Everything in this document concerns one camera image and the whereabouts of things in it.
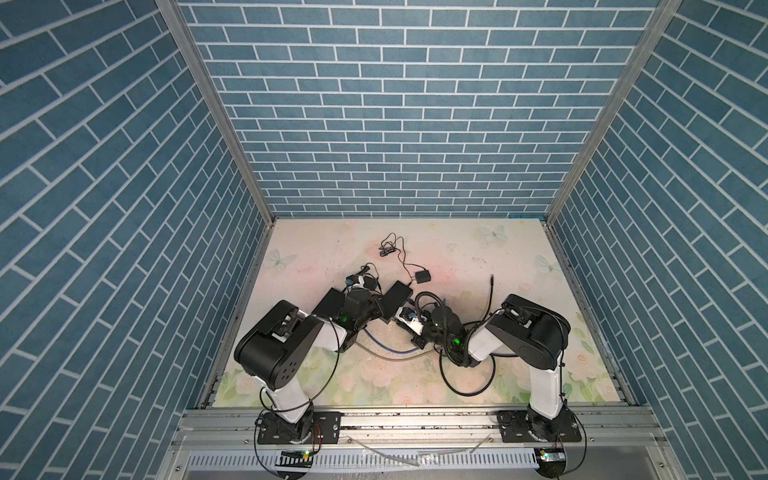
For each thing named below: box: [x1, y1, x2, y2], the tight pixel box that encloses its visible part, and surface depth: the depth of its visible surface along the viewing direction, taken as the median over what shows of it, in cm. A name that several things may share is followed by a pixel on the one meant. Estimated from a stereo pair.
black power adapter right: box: [415, 270, 432, 284], surface depth 104 cm
